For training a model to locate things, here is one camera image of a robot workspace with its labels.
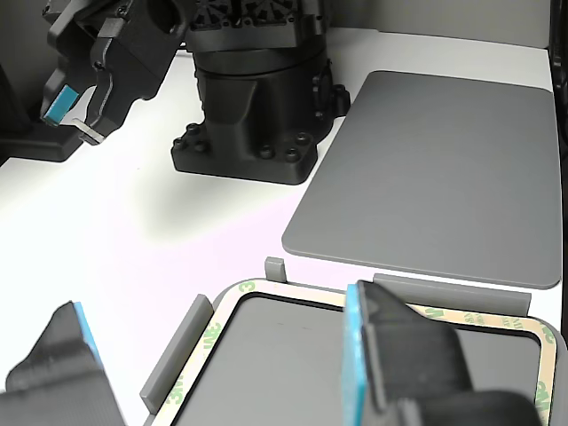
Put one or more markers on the beige adhesive tape rectangular frame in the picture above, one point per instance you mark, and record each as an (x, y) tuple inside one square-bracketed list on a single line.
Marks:
[(208, 337)]

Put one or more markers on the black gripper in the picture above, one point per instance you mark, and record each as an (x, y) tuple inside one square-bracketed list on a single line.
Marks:
[(137, 57)]

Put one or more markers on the dark gray flat mat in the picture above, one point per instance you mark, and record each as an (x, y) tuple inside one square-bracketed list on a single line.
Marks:
[(421, 177)]

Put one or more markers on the black bracket stand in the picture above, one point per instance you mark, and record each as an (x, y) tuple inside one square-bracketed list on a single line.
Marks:
[(40, 148)]

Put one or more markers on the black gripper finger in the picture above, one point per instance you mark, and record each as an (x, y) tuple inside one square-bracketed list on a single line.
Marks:
[(399, 355), (57, 381)]

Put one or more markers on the gray holder tray with tabs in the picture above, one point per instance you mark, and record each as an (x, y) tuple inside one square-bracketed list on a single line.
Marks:
[(177, 355)]

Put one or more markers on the black enclosure strut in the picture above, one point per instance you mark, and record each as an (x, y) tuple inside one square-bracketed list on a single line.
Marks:
[(560, 66)]

